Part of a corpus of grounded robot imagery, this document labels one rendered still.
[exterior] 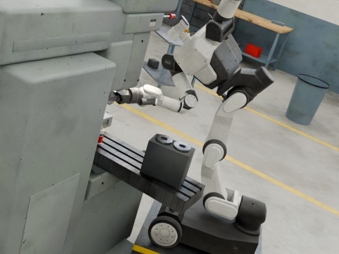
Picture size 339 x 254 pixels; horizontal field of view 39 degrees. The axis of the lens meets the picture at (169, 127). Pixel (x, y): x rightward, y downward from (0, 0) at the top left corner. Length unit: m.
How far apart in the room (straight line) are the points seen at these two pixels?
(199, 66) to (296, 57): 7.32
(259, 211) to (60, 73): 1.66
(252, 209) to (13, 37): 1.84
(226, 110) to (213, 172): 0.40
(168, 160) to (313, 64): 7.63
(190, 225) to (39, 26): 1.61
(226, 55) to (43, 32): 1.18
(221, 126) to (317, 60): 7.12
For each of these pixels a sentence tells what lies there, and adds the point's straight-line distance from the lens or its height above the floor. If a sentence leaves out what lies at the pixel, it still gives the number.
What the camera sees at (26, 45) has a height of 1.63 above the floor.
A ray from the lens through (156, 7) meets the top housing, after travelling 2.32.
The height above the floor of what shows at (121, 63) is 1.49.
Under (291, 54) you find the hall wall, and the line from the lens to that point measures 9.87.
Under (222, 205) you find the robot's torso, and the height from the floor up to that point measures 0.71.
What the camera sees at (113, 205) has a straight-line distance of 2.80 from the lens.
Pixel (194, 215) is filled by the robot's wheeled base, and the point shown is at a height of 0.57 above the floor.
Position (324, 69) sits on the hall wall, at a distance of 9.75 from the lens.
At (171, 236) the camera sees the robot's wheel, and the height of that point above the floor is 0.49.
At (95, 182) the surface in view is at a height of 0.87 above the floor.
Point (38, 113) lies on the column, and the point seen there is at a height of 1.42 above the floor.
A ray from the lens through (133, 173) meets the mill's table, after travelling 2.42.
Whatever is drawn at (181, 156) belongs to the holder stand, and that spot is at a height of 1.14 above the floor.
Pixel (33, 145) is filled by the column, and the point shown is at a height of 1.29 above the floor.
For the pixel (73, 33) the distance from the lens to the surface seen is 1.91.
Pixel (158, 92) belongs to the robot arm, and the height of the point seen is 1.28.
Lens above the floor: 2.16
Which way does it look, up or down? 23 degrees down
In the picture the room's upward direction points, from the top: 17 degrees clockwise
